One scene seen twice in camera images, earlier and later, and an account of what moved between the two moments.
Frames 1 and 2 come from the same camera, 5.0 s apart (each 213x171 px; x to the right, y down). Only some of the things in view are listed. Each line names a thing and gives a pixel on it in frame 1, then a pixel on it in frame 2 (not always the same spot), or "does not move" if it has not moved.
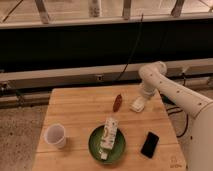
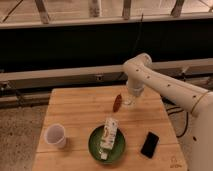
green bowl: x=116 y=151 does not move
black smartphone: x=149 y=145 does not move
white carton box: x=109 y=133 does not move
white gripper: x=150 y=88 -> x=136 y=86
